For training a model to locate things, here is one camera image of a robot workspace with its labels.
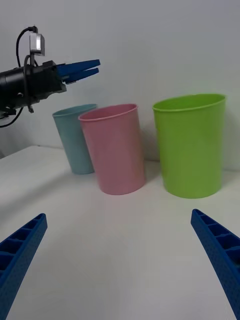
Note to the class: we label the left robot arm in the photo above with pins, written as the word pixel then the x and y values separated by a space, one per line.
pixel 10 82

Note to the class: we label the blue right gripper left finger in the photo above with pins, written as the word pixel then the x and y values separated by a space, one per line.
pixel 20 257

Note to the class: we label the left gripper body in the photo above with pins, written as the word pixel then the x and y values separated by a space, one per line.
pixel 42 82

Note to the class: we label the pink plastic bin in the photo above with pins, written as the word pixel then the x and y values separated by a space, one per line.
pixel 117 155

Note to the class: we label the pale blue plastic bin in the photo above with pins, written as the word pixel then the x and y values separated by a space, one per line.
pixel 72 140

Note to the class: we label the green plastic bin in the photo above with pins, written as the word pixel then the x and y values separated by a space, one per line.
pixel 192 150

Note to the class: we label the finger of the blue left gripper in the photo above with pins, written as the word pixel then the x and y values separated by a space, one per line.
pixel 82 75
pixel 77 66

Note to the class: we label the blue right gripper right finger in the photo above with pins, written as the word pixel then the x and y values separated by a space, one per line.
pixel 222 255

